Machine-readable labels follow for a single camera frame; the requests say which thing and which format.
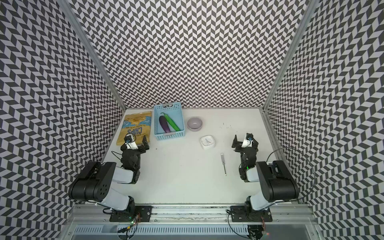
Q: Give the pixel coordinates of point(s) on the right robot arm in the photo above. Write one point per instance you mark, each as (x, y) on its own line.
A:
(276, 181)

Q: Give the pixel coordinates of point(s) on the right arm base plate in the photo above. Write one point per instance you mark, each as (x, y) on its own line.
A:
(239, 214)

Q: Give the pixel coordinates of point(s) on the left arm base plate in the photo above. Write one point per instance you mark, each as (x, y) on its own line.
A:
(142, 213)

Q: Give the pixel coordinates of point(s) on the clear handle screwdriver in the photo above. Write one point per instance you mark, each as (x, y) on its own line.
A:
(223, 163)

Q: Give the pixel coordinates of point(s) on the green toy cucumber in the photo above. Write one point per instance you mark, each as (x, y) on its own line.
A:
(171, 122)

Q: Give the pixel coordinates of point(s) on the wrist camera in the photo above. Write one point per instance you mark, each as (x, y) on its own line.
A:
(130, 142)
(247, 141)

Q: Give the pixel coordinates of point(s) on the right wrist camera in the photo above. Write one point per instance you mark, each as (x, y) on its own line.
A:
(247, 141)

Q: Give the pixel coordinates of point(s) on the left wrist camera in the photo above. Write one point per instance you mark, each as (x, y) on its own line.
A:
(130, 142)

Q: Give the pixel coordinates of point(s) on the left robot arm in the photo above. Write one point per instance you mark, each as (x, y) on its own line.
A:
(93, 183)

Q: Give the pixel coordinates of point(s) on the purple toy eggplant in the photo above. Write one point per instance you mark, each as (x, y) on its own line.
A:
(164, 124)

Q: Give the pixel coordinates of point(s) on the yellow chips bag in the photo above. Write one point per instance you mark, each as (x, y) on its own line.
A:
(138, 124)

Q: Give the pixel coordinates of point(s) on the lilac ceramic bowl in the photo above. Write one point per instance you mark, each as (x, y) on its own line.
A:
(194, 124)

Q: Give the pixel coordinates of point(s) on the light blue plastic basket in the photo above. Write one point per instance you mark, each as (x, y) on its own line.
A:
(174, 110)

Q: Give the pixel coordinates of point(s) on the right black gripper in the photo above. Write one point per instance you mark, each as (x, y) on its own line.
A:
(238, 144)

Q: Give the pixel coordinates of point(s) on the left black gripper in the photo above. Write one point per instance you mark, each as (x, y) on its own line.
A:
(141, 147)

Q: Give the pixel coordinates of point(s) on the aluminium front rail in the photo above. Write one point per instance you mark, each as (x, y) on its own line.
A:
(167, 214)

